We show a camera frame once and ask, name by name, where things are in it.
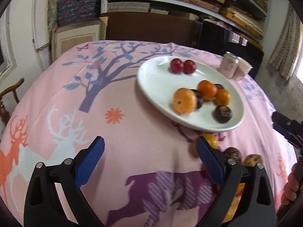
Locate red tomato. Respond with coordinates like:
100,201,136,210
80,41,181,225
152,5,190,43
201,164,210,178

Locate dark purple passion fruit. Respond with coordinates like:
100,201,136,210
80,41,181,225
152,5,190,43
214,105,233,124

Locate yellow-brown speckled passion fruit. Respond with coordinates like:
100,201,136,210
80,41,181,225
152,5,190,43
242,154,263,166

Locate large yellow-orange fruit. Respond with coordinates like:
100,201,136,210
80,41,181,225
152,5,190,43
172,88,197,115

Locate small orange tangerine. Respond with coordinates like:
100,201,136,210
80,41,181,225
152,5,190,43
215,89,231,106

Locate red plum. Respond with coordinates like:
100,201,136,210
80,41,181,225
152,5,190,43
183,59,197,74
170,58,184,74

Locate dark speckled passion fruit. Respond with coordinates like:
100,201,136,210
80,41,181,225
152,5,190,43
222,147,242,164

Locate large orange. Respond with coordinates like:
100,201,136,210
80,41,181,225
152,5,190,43
223,183,245,223

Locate person's right hand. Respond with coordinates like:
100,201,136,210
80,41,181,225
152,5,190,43
281,164,299,205

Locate pink deer-print tablecloth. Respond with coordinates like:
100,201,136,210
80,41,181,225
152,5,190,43
0,40,299,227

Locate white paper cup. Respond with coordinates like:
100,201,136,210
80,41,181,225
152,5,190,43
233,57,253,81

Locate white oval plate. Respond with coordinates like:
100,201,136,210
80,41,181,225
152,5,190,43
137,56,244,132

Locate pink drink can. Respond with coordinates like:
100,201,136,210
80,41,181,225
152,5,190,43
217,52,239,79

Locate wooden chair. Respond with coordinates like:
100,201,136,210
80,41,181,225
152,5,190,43
1,78,25,126

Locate black panel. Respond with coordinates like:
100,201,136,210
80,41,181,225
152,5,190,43
191,19,265,75

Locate white metal shelving unit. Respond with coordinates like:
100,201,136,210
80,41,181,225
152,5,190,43
100,0,271,50

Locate framed picture on floor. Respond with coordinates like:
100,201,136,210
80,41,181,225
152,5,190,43
51,16,108,62

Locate dark brown board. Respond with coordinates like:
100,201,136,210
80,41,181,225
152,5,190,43
104,12,201,48

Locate blue patterned boxes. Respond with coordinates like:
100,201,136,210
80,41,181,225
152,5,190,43
57,0,101,27

